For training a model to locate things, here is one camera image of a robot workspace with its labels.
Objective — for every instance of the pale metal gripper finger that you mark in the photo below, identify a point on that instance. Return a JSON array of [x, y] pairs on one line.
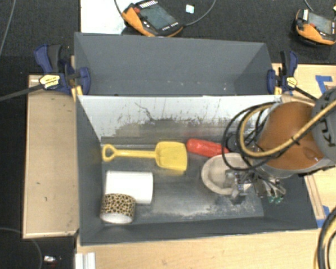
[[235, 196], [244, 190]]

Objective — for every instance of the red-orange toy carrot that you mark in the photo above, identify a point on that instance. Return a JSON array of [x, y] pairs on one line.
[[204, 147]]

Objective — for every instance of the pale wood flat board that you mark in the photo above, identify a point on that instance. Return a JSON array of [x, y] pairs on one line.
[[50, 155]]

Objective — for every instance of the grey metal bin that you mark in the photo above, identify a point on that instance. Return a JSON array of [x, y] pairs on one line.
[[168, 71]]

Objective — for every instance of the yellow toy shovel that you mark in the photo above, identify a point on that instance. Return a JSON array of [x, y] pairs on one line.
[[172, 155]]

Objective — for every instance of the leopard print tape roll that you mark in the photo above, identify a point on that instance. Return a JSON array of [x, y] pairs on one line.
[[118, 204]]

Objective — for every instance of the beige round bowl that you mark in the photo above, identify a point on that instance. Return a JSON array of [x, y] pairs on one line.
[[214, 175]]

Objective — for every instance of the white cylinder cup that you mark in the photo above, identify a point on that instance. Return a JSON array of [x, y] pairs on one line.
[[128, 185]]

